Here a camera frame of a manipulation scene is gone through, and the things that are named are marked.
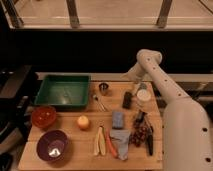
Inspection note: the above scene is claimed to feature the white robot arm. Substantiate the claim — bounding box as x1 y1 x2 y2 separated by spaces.
125 49 213 171

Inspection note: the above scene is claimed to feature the purple bowl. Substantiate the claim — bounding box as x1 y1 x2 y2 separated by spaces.
36 130 68 162

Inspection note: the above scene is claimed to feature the wooden board table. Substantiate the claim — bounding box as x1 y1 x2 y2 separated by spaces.
18 82 163 171

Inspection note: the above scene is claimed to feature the small metal cup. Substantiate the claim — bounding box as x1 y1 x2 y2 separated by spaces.
99 83 109 96

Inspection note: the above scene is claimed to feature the orange carrot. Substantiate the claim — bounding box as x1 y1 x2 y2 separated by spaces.
106 132 118 158

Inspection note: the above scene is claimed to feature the metal spoon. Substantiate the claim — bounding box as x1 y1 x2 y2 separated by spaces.
92 94 107 112

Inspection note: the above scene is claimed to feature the yellow apple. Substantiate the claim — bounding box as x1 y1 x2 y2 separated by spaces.
77 115 90 130

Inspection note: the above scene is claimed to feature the red bowl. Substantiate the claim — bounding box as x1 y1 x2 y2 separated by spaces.
31 106 57 129

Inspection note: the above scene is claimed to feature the blue sponge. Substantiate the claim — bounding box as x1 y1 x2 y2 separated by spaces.
112 111 124 129

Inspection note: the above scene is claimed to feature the bunch of dark grapes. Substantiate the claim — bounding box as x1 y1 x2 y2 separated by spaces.
130 114 148 147

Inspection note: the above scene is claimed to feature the grey-blue cloth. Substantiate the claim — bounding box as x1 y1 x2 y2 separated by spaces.
110 129 130 161

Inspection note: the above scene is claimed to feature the white round container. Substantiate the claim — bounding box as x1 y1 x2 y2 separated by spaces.
136 89 151 106

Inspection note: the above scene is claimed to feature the green plastic tray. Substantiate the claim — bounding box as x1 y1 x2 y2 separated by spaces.
34 75 91 110

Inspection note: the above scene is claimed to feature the black eraser block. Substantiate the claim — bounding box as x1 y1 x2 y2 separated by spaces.
122 92 132 109

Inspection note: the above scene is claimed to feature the black handled knife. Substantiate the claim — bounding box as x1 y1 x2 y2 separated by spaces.
135 111 154 156

